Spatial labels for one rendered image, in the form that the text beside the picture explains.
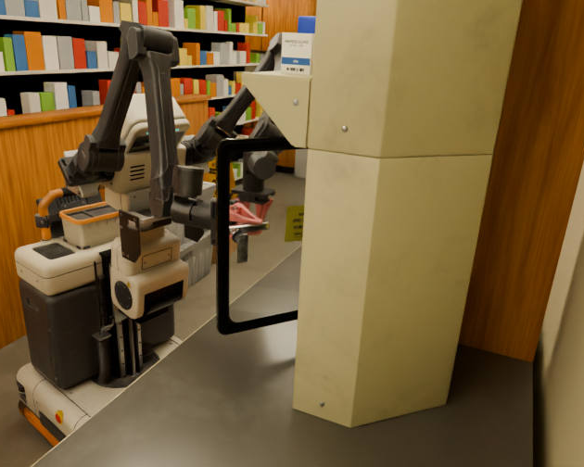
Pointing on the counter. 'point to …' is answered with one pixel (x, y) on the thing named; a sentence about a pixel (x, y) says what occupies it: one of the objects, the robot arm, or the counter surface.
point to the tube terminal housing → (395, 197)
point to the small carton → (298, 53)
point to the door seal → (227, 234)
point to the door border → (229, 224)
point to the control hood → (284, 101)
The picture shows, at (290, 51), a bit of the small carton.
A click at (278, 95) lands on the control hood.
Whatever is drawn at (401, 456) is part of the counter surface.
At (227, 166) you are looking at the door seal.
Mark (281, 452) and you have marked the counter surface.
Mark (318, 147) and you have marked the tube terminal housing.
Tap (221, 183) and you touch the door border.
